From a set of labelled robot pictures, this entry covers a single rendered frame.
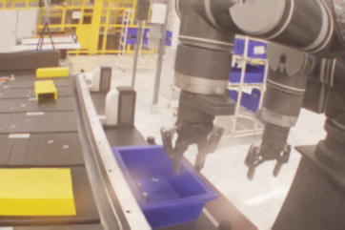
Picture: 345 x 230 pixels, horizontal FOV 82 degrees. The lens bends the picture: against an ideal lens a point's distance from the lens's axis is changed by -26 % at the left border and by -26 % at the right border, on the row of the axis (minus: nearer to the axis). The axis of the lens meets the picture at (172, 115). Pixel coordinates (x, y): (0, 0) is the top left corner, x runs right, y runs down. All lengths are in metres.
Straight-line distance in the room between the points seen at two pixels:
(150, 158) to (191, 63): 0.28
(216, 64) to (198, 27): 0.07
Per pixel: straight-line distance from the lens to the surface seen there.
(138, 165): 0.64
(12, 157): 0.48
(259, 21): 0.33
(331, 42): 0.46
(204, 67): 0.44
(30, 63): 1.35
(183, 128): 0.50
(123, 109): 0.91
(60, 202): 0.32
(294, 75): 0.59
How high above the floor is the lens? 1.23
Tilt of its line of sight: 19 degrees down
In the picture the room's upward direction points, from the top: 7 degrees clockwise
